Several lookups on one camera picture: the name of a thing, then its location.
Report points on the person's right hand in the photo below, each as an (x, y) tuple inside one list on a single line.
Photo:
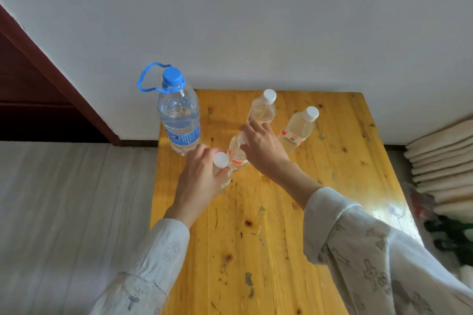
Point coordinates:
[(266, 150)]

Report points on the person's left hand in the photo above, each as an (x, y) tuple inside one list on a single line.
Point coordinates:
[(196, 182)]

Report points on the person's left thumb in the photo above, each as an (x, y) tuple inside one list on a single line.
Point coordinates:
[(224, 180)]

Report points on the person's right thumb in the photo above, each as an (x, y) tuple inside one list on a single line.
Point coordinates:
[(247, 148)]

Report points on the small white-capped clear bottle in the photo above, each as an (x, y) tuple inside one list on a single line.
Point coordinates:
[(261, 110), (221, 160), (297, 130), (236, 158)]

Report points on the person's left forearm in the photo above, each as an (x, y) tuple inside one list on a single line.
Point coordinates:
[(147, 270)]

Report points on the person's right forearm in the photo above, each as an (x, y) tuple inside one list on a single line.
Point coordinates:
[(369, 252)]

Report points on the large blue-capped water bottle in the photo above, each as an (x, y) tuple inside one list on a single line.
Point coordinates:
[(180, 115)]

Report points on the stack of cream folded boards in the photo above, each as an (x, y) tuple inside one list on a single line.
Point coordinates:
[(443, 163)]

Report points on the brown wooden door frame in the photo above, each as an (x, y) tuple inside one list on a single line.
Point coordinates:
[(62, 78)]

